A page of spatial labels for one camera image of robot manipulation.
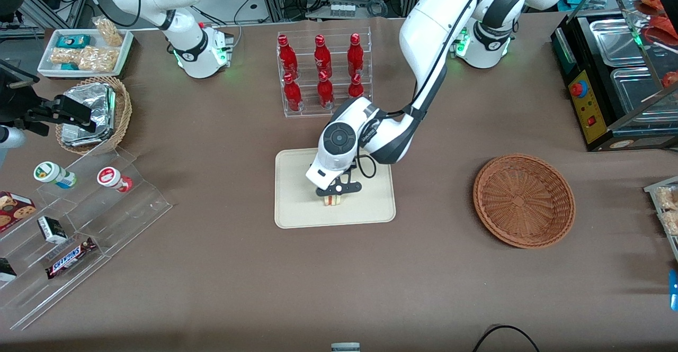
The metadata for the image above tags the cream rectangular tray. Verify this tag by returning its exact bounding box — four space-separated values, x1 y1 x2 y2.
274 148 397 229

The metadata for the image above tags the tan wicker basket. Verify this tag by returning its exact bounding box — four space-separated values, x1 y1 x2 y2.
55 76 133 156

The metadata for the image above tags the white rectangular snack tray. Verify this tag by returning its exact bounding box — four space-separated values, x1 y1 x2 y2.
37 28 134 78

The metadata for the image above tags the brown round wicker basket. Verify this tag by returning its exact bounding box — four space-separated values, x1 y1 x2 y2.
472 154 576 249

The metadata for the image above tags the grey tray with snacks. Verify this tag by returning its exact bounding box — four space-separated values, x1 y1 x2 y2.
643 176 678 263

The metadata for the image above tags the foil wrapped package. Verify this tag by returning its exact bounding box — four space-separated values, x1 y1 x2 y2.
60 122 116 147
63 83 117 130

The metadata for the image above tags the clear bag of nuts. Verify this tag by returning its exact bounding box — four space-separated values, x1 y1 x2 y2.
78 46 119 73
92 16 124 48
50 47 81 66

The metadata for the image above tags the green cap yogurt bottle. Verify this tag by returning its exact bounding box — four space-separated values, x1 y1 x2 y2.
33 161 77 189

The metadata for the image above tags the red cap yogurt bottle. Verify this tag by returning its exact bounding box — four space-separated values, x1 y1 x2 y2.
96 166 133 193

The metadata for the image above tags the teal snack box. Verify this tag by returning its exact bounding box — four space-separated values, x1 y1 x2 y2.
56 34 92 50

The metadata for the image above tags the red cookie box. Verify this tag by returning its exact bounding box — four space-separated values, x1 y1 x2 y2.
0 191 37 233

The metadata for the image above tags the red cola bottle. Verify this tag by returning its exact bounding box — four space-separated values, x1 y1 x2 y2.
347 33 365 78
314 34 334 78
347 73 366 100
316 70 336 110
278 34 299 80
283 73 304 113

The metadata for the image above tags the clear acrylic stepped shelf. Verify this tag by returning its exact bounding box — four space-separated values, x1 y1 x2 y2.
0 146 173 331

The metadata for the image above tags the small black white box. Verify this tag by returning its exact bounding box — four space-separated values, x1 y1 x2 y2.
37 215 68 245

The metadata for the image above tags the clear acrylic bottle rack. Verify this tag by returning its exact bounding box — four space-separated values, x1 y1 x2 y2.
276 26 374 119

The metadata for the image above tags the snickers chocolate bar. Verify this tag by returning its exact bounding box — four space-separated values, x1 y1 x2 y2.
44 237 98 280

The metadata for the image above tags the black food warmer appliance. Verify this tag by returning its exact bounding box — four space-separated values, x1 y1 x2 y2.
550 0 678 153

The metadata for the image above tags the steel warmer pan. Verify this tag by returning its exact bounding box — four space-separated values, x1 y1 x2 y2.
589 17 646 68
611 68 678 126

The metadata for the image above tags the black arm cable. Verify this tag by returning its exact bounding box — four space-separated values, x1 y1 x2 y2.
354 0 480 179

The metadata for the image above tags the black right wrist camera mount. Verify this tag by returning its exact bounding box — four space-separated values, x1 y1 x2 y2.
0 60 65 131

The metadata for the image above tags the black cable loop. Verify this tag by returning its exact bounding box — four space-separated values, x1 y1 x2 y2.
472 324 540 352

